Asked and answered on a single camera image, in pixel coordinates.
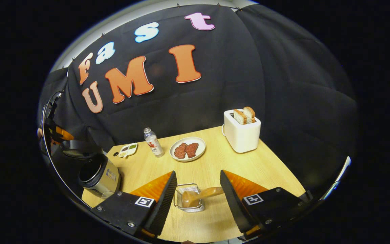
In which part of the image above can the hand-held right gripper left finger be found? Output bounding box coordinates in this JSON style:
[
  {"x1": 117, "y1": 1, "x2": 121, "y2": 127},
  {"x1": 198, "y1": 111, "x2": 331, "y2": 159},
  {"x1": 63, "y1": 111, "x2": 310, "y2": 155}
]
[{"x1": 90, "y1": 170, "x2": 178, "y2": 238}]

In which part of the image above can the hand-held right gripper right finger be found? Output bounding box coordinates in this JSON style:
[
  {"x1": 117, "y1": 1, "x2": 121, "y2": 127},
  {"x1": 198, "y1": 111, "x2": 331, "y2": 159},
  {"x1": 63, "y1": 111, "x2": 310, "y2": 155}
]
[{"x1": 220, "y1": 169, "x2": 312, "y2": 239}]

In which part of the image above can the metal wire chopstick holder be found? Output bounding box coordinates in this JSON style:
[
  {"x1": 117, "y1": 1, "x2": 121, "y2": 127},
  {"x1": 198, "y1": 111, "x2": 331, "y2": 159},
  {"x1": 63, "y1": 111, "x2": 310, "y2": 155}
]
[{"x1": 174, "y1": 183, "x2": 205, "y2": 213}]

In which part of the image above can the wooden spoon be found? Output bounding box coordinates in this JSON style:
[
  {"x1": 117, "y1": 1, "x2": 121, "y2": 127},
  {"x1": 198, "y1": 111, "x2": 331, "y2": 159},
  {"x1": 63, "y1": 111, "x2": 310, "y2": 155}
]
[{"x1": 181, "y1": 187, "x2": 224, "y2": 208}]

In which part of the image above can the silver black rice cooker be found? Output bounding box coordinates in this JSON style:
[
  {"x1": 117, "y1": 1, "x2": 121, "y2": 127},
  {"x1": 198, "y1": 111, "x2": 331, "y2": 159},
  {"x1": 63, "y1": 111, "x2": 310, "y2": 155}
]
[{"x1": 61, "y1": 140, "x2": 122, "y2": 198}]

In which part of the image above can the red meat piece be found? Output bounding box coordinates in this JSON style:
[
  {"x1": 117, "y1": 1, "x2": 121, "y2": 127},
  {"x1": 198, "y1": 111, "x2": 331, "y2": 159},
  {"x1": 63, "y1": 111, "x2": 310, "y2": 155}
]
[
  {"x1": 174, "y1": 143, "x2": 188, "y2": 159},
  {"x1": 185, "y1": 143, "x2": 199, "y2": 159}
]

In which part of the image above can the clear drink bottle red label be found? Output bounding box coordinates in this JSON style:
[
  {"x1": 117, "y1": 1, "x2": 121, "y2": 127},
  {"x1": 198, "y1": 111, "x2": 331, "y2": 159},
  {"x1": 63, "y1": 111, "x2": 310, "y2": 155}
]
[{"x1": 144, "y1": 127, "x2": 165, "y2": 158}]

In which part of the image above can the small white condiment dish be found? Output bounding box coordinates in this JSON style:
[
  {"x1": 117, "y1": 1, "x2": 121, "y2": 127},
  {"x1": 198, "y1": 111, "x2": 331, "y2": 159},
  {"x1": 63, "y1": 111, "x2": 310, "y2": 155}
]
[{"x1": 118, "y1": 143, "x2": 138, "y2": 159}]

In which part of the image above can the white round plate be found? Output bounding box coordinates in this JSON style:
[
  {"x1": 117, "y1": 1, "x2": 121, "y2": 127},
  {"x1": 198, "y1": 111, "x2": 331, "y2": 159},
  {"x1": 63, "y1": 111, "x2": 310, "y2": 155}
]
[{"x1": 170, "y1": 137, "x2": 207, "y2": 162}]

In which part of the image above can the white toaster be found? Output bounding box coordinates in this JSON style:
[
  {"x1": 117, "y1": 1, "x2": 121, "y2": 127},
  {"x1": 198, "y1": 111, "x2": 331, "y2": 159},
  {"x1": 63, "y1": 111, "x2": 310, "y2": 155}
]
[{"x1": 222, "y1": 109, "x2": 262, "y2": 154}]

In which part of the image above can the toast slice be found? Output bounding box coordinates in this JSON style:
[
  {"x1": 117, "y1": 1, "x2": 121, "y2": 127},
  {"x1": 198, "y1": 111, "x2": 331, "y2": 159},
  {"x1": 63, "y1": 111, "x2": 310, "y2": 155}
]
[
  {"x1": 233, "y1": 109, "x2": 247, "y2": 125},
  {"x1": 243, "y1": 106, "x2": 257, "y2": 123}
]

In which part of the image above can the black backdrop cloth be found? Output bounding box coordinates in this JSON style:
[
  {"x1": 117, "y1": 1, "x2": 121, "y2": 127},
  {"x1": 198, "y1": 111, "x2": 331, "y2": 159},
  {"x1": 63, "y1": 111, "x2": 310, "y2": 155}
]
[{"x1": 39, "y1": 4, "x2": 358, "y2": 198}]

